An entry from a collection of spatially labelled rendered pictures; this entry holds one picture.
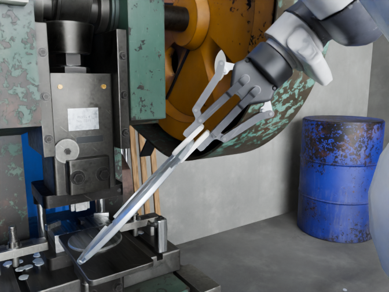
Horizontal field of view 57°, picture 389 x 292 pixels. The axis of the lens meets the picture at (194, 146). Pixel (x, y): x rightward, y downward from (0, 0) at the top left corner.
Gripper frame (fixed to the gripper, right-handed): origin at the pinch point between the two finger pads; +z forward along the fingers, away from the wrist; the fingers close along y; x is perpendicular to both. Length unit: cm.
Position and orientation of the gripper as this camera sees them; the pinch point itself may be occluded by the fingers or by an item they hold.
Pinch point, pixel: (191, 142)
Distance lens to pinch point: 61.8
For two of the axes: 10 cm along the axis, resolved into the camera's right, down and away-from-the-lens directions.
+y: -7.1, -7.0, -0.8
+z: -7.0, 6.9, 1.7
